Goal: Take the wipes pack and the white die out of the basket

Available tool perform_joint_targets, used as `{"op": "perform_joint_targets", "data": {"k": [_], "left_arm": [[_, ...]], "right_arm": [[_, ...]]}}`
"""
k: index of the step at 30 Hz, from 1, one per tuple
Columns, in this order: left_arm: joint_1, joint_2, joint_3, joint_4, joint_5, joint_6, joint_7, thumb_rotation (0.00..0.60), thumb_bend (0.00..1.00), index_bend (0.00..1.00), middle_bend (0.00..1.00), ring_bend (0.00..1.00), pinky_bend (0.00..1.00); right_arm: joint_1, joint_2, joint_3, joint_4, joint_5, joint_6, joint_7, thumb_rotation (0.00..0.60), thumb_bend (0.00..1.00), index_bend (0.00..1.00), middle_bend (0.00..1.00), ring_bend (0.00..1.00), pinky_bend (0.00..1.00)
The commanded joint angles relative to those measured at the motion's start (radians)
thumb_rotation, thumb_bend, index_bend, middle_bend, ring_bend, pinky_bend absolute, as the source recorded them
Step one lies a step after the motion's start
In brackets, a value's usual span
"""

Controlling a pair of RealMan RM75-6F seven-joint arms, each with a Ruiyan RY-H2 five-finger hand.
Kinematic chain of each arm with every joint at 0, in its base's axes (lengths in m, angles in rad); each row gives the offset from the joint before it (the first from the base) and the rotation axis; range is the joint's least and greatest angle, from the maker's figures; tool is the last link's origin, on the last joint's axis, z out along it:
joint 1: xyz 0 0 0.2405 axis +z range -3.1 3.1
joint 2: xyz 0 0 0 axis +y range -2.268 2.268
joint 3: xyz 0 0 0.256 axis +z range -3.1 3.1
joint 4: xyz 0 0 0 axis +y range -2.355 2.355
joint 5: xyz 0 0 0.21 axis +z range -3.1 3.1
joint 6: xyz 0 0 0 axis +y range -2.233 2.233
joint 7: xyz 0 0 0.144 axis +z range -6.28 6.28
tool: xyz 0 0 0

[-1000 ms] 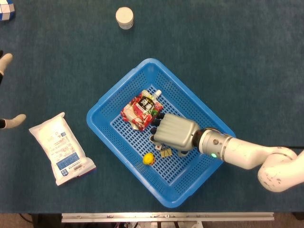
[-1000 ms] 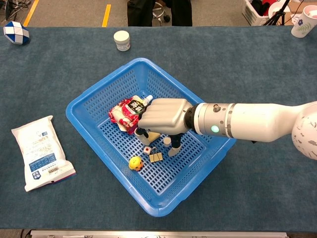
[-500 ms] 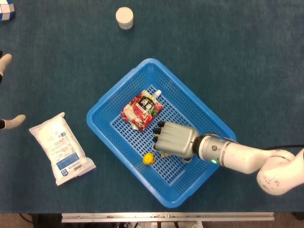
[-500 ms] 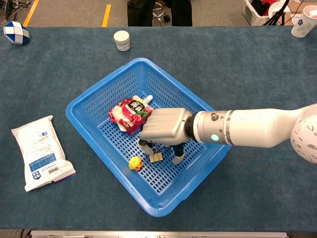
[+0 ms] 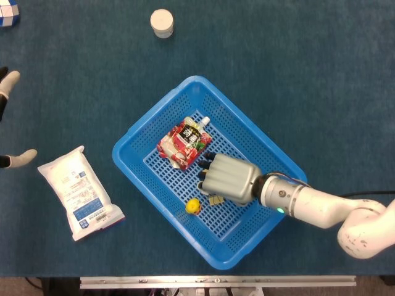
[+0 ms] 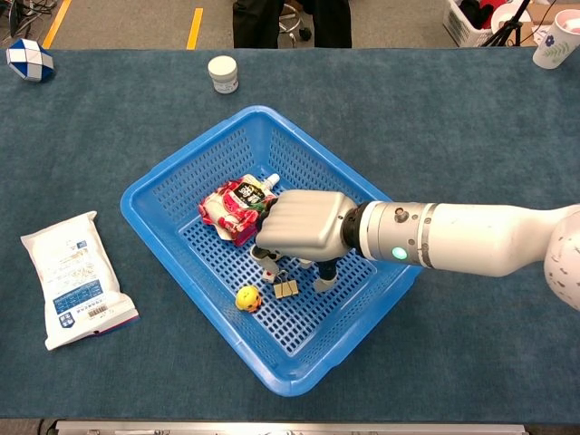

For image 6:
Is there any blue perforated plastic basket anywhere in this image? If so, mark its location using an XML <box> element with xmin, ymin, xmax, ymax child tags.
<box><xmin>120</xmin><ymin>104</ymin><xmax>435</xmax><ymax>398</ymax></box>

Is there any white snack bag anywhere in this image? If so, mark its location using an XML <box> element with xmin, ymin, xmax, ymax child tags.
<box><xmin>20</xmin><ymin>210</ymin><xmax>140</xmax><ymax>352</ymax></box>

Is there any black tripod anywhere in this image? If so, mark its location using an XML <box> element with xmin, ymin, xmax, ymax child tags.
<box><xmin>480</xmin><ymin>0</ymin><xmax>534</xmax><ymax>48</ymax></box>

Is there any aluminium frame rail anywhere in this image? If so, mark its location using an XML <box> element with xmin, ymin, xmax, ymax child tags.
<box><xmin>53</xmin><ymin>419</ymin><xmax>527</xmax><ymax>435</ymax></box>

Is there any person in black trousers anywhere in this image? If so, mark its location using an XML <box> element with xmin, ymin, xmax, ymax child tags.
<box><xmin>232</xmin><ymin>0</ymin><xmax>353</xmax><ymax>49</ymax></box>

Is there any gold binder clip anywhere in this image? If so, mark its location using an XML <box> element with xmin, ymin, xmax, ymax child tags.
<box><xmin>273</xmin><ymin>270</ymin><xmax>300</xmax><ymax>299</ymax></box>

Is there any metal swivel stool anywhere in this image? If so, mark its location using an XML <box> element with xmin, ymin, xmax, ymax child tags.
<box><xmin>278</xmin><ymin>2</ymin><xmax>313</xmax><ymax>46</ymax></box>

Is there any yellow toy ball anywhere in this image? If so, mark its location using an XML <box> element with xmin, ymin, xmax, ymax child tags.
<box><xmin>235</xmin><ymin>285</ymin><xmax>263</xmax><ymax>314</ymax></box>

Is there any white slotted storage basket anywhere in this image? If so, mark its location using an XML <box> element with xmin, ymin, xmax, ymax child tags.
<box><xmin>442</xmin><ymin>0</ymin><xmax>495</xmax><ymax>48</ymax></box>

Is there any teal felt table cloth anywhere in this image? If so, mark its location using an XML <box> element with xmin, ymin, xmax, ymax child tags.
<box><xmin>0</xmin><ymin>47</ymin><xmax>580</xmax><ymax>425</ymax></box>

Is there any blue white snake puzzle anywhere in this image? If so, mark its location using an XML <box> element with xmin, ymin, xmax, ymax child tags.
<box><xmin>5</xmin><ymin>38</ymin><xmax>55</xmax><ymax>82</ymax></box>

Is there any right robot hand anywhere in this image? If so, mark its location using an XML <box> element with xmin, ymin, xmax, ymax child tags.
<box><xmin>250</xmin><ymin>189</ymin><xmax>359</xmax><ymax>294</ymax></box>

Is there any white round jar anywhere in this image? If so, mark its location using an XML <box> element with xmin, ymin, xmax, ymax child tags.
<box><xmin>208</xmin><ymin>54</ymin><xmax>239</xmax><ymax>95</ymax></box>

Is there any red fruit jelly pouch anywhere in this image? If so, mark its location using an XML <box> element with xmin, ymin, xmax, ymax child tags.
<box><xmin>198</xmin><ymin>172</ymin><xmax>281</xmax><ymax>248</ymax></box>

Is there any flower print paper cup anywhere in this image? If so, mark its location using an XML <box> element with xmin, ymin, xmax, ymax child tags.
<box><xmin>532</xmin><ymin>8</ymin><xmax>580</xmax><ymax>70</ymax></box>

